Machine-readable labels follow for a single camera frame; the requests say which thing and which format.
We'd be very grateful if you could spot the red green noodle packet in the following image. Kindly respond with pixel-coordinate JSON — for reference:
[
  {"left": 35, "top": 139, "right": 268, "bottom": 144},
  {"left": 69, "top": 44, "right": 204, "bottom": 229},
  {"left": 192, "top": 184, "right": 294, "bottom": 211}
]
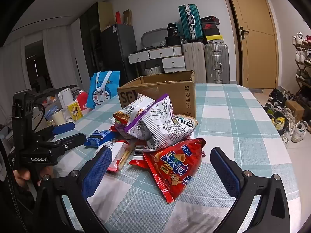
[{"left": 113, "top": 110, "right": 132, "bottom": 125}]

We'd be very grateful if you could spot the black refrigerator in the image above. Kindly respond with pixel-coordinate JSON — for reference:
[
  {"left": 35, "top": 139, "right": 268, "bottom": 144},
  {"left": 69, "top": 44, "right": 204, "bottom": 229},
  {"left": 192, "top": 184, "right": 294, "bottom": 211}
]
[{"left": 100, "top": 24, "right": 138, "bottom": 88}]

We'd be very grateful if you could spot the woven laundry basket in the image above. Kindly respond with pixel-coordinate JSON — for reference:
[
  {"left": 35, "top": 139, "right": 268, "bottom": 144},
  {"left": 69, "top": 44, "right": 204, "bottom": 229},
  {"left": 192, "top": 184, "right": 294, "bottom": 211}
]
[{"left": 142, "top": 64, "right": 162, "bottom": 76}]

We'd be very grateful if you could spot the red white stick snack packet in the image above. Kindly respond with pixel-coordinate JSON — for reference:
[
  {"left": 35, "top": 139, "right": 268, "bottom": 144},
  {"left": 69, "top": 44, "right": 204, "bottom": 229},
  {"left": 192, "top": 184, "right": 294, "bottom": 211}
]
[{"left": 107, "top": 142, "right": 134, "bottom": 173}]

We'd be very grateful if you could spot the purple white snack bag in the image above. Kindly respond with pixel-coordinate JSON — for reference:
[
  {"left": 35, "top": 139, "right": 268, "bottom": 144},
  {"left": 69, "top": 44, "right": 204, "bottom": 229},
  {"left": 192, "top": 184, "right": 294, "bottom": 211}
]
[
  {"left": 123, "top": 93, "right": 176, "bottom": 136},
  {"left": 143, "top": 116, "right": 195, "bottom": 151}
]

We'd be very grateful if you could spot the red packet with barcode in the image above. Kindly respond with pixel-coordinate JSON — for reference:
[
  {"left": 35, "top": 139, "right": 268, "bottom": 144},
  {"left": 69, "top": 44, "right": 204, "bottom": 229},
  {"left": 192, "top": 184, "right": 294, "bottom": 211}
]
[{"left": 128, "top": 145, "right": 149, "bottom": 168}]

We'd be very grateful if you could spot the pile of shoes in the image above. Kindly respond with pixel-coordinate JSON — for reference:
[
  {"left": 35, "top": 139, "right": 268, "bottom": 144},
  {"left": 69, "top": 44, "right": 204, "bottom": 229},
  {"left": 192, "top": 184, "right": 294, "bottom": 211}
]
[{"left": 262, "top": 89, "right": 311, "bottom": 143}]

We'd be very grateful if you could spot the teal suitcase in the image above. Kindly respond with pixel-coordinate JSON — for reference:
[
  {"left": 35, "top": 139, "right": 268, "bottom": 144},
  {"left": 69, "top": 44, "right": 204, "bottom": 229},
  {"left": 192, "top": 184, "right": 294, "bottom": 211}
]
[{"left": 178, "top": 4, "right": 204, "bottom": 42}]

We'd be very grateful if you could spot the blue cartoon tote bag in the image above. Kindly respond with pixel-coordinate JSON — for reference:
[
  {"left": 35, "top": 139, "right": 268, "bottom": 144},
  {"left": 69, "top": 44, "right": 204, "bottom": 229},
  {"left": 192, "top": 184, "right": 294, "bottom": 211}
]
[{"left": 87, "top": 71, "right": 121, "bottom": 109}]

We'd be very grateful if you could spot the white curtain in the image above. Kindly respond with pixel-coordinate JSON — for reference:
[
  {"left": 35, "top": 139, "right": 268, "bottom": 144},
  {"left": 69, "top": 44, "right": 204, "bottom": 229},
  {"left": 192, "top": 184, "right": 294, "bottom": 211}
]
[{"left": 0, "top": 17, "right": 82, "bottom": 117}]

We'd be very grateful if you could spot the person's left hand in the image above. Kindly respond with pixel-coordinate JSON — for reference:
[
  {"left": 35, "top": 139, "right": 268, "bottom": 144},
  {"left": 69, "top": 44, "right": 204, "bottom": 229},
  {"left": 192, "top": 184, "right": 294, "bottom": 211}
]
[{"left": 13, "top": 169, "right": 31, "bottom": 188}]

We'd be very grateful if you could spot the silver suitcase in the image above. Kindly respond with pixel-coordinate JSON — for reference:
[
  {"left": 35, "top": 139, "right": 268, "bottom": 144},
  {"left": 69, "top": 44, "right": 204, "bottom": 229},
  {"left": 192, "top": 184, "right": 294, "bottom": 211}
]
[{"left": 204, "top": 44, "right": 230, "bottom": 84}]

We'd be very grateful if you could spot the white drawer desk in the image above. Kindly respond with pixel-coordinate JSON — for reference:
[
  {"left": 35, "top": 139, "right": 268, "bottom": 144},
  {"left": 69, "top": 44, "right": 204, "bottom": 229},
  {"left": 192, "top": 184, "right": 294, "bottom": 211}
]
[{"left": 128, "top": 45, "right": 186, "bottom": 73}]

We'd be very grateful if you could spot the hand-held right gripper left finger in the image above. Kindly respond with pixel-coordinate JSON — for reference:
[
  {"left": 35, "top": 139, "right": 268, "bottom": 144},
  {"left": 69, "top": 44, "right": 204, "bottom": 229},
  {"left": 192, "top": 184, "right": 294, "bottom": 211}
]
[{"left": 29, "top": 146, "right": 113, "bottom": 233}]

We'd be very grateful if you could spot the white kettle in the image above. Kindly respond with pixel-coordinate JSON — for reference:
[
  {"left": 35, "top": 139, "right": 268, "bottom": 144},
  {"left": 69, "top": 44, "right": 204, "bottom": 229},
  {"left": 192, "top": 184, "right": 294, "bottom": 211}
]
[{"left": 58, "top": 89, "right": 75, "bottom": 110}]

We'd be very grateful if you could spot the large red snack bag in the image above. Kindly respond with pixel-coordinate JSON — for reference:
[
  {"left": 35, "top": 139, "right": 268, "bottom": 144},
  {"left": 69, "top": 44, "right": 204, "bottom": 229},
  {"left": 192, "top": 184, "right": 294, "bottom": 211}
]
[{"left": 143, "top": 138, "right": 207, "bottom": 204}]

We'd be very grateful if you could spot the wooden door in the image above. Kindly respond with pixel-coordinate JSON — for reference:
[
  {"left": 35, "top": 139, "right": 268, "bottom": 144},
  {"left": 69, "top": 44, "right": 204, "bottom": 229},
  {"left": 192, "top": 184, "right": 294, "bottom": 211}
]
[{"left": 223, "top": 0, "right": 279, "bottom": 89}]

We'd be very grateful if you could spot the yellow black shoe box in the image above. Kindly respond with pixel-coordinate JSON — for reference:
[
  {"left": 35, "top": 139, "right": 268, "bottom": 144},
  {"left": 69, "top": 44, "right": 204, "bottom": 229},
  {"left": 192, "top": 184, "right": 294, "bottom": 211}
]
[{"left": 205, "top": 35, "right": 225, "bottom": 45}]

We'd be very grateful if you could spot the flat brown cardboard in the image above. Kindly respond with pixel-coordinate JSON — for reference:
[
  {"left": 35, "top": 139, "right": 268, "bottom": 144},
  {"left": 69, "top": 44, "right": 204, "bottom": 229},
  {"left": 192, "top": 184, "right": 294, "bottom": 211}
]
[{"left": 98, "top": 1, "right": 133, "bottom": 32}]

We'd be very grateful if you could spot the black bag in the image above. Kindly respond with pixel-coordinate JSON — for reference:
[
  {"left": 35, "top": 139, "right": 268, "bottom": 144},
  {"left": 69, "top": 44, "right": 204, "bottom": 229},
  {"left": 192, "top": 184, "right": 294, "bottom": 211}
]
[{"left": 166, "top": 23, "right": 183, "bottom": 46}]

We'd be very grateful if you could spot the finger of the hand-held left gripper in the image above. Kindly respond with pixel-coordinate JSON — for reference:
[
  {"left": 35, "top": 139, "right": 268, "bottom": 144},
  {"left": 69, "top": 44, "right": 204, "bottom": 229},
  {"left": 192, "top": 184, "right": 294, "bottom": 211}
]
[
  {"left": 44, "top": 133, "right": 87, "bottom": 157},
  {"left": 36, "top": 122, "right": 75, "bottom": 139}
]

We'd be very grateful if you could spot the black cable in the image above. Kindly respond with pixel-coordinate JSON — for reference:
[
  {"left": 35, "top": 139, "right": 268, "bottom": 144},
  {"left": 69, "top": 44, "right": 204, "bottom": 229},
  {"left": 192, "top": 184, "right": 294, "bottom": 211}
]
[{"left": 31, "top": 104, "right": 47, "bottom": 132}]

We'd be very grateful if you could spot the small brown cardboard box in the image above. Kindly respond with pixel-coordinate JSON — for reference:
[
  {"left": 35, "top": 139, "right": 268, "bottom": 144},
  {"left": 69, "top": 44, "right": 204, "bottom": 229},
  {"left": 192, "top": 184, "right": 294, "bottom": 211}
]
[{"left": 284, "top": 99, "right": 305, "bottom": 124}]

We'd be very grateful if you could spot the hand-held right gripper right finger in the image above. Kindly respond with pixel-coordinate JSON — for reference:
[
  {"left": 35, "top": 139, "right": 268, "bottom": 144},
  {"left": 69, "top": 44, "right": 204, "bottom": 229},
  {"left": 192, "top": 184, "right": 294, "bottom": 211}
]
[{"left": 210, "top": 147, "right": 291, "bottom": 233}]

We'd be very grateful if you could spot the blue snack packet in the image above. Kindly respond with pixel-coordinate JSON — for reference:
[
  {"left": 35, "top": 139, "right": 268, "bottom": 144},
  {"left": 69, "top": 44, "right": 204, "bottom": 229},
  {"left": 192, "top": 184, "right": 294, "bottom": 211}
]
[{"left": 85, "top": 130, "right": 113, "bottom": 148}]

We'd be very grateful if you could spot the grey oval frame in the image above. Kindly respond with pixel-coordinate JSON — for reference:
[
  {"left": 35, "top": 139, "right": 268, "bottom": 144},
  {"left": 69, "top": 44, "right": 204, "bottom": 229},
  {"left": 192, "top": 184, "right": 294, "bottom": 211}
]
[{"left": 141, "top": 28, "right": 169, "bottom": 49}]

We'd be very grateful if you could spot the wooden shoe rack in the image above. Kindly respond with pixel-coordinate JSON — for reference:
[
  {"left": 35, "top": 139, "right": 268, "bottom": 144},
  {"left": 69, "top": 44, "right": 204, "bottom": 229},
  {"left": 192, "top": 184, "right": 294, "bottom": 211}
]
[{"left": 292, "top": 31, "right": 311, "bottom": 107}]

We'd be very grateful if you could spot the beige suitcase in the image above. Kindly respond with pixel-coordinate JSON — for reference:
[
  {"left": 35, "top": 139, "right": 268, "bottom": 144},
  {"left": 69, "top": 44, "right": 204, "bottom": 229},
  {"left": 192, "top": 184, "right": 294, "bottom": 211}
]
[{"left": 182, "top": 42, "right": 207, "bottom": 84}]

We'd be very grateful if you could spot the dark tall cabinet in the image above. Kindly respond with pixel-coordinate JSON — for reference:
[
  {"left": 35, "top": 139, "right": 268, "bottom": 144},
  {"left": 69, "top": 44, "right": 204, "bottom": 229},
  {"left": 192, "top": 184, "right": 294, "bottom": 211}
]
[{"left": 80, "top": 1, "right": 114, "bottom": 78}]

